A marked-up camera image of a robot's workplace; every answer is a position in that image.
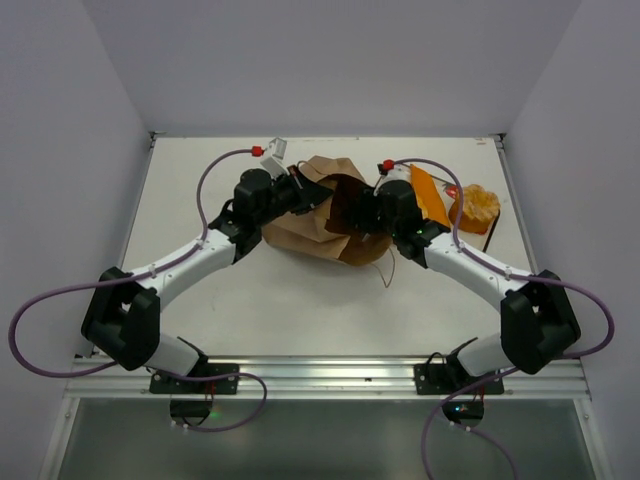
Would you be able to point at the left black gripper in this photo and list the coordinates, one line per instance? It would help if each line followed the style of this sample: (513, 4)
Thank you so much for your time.
(307, 193)

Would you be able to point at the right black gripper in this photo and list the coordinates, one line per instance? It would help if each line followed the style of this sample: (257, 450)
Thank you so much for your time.
(362, 215)

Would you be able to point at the long orange fake baguette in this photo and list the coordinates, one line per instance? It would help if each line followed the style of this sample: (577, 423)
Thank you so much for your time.
(427, 196)

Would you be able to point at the brown paper bag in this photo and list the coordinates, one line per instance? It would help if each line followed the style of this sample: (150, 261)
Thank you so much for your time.
(325, 232)

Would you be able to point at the tall orange fake muffin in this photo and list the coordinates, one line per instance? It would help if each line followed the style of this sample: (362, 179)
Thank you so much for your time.
(480, 208)

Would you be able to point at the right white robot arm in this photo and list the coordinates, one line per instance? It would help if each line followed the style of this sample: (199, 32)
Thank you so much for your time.
(537, 321)

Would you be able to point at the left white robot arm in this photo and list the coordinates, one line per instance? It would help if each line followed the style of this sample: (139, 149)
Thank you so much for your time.
(124, 315)

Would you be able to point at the strawberry pattern tray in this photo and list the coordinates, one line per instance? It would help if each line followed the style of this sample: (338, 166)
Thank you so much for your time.
(480, 242)

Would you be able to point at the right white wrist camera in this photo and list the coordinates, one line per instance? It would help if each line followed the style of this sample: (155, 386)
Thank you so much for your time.
(390, 171)

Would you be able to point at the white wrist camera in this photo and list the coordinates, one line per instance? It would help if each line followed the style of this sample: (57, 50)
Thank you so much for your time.
(390, 171)
(272, 159)

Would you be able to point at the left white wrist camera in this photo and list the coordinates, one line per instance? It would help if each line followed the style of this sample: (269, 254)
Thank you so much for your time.
(272, 159)

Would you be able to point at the aluminium mounting rail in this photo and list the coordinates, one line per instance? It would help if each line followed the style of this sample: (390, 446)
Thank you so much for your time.
(339, 378)

